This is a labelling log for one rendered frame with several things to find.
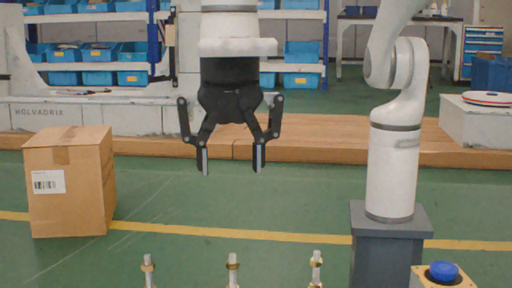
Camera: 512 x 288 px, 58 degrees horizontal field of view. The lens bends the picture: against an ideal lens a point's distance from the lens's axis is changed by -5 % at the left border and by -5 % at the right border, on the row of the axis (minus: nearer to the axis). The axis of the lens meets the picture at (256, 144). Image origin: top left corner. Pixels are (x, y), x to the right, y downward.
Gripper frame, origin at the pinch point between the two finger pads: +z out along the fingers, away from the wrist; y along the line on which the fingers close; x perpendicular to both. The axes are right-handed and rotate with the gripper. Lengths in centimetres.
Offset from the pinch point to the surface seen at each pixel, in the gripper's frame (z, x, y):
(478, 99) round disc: 17, -144, -148
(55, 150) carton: 19, -88, 40
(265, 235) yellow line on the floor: 47, -77, -23
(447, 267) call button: 14.1, 9.1, -28.2
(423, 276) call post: 15.6, 7.9, -25.4
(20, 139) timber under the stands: 41, -208, 83
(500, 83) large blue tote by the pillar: 31, -317, -305
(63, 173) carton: 26, -88, 38
